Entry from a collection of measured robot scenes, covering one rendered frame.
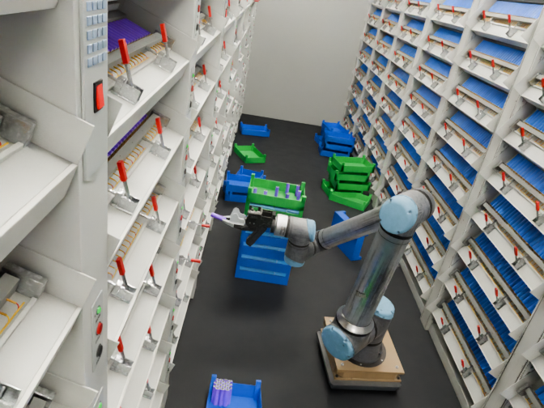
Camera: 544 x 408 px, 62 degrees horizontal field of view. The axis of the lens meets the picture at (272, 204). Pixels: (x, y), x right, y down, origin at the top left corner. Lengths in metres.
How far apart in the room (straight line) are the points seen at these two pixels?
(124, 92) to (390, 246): 1.06
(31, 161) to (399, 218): 1.18
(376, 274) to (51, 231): 1.23
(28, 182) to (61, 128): 0.08
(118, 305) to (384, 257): 0.95
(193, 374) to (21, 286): 1.49
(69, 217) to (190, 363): 1.57
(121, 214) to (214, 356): 1.39
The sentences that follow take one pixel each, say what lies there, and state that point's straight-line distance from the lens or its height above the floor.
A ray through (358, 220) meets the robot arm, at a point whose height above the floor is 0.74.
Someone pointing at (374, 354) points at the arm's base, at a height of 0.16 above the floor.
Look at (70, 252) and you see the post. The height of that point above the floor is 1.19.
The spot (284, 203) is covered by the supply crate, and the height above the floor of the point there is 0.51.
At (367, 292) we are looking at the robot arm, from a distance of 1.68.
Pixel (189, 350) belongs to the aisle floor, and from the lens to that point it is 2.14.
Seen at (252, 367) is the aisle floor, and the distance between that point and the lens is 2.10.
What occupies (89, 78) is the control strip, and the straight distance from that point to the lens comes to 0.53.
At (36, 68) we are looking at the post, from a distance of 0.52.
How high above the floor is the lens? 1.52
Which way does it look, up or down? 26 degrees down
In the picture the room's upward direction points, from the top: 10 degrees clockwise
